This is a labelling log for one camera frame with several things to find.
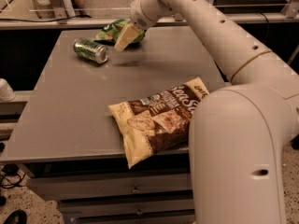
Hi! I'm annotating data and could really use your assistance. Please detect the black shoe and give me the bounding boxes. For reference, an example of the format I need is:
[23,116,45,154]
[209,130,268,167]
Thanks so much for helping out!
[4,210,27,224]

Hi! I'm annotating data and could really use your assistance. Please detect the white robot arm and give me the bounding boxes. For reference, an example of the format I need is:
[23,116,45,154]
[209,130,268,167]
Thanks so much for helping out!
[130,0,299,224]

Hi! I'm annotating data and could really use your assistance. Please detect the grey drawer cabinet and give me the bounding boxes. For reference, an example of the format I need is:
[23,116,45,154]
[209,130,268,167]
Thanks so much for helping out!
[1,26,224,224]

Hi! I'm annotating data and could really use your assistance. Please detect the brown sea salt chip bag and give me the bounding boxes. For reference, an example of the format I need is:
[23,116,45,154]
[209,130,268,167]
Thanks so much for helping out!
[108,77,209,168]

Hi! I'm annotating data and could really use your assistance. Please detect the green rice chip bag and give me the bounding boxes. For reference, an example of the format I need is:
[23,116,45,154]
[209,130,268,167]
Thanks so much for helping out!
[94,19,146,45]

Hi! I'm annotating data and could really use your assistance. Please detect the black floor cables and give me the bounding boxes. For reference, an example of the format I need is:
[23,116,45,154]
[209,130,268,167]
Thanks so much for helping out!
[0,163,27,190]

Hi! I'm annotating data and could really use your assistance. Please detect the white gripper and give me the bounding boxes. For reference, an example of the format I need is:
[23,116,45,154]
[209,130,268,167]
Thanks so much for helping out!
[114,0,174,51]

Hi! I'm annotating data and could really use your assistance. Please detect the white cup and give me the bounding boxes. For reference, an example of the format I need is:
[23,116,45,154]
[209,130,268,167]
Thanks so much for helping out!
[0,78,16,102]

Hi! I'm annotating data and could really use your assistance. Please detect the green soda can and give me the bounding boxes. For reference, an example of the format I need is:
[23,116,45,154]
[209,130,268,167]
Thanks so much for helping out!
[73,37,108,64]

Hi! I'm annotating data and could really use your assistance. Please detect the black cable on ledge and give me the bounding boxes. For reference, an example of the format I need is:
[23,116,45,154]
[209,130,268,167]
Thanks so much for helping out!
[0,14,93,24]

